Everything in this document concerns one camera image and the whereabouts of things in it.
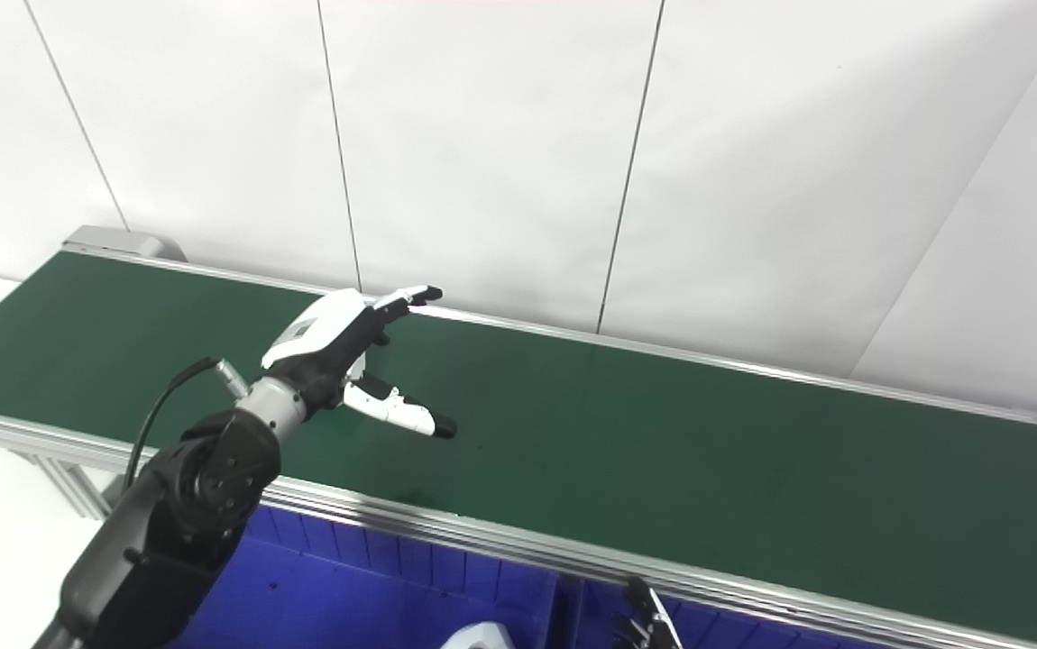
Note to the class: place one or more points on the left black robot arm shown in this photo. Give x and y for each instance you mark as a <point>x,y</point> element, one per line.
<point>176,514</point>

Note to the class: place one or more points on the green conveyor belt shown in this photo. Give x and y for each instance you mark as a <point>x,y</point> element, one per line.
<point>482,527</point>
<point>663,433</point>

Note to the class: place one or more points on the blue plastic bin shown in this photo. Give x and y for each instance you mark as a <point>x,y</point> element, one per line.
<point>347,595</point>
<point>726,638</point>

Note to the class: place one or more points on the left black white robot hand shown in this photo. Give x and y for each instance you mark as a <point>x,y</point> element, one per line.
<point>325,338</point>

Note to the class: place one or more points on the aluminium conveyor leg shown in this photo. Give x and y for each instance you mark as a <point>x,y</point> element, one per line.
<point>72,482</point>

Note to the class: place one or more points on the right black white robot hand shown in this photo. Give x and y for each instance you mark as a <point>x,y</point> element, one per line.
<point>649,626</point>

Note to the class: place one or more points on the grey conveyor end housing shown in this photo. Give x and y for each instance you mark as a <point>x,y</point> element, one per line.
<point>122,242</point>

